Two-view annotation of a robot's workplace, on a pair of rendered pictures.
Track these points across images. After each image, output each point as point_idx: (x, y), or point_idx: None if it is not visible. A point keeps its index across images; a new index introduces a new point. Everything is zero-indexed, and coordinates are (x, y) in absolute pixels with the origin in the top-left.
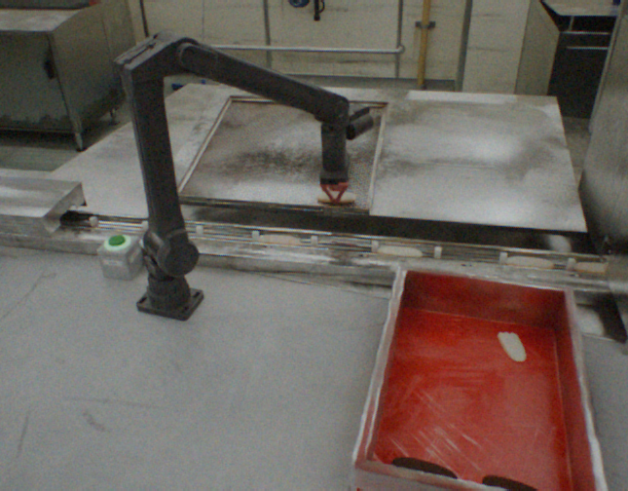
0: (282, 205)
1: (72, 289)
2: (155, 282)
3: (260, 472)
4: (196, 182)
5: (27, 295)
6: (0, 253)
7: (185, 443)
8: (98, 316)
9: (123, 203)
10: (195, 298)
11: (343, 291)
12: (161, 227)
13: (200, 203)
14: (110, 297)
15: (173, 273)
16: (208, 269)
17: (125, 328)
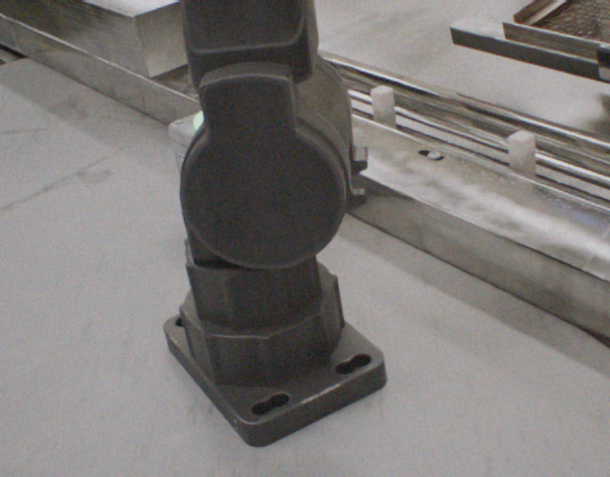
0: None
1: (97, 225)
2: (189, 261)
3: None
4: (604, 2)
5: (8, 208)
6: (72, 101)
7: None
8: (71, 321)
9: (410, 47)
10: (336, 376)
11: None
12: (192, 36)
13: (579, 65)
14: (148, 277)
15: (225, 244)
16: (481, 288)
17: (82, 391)
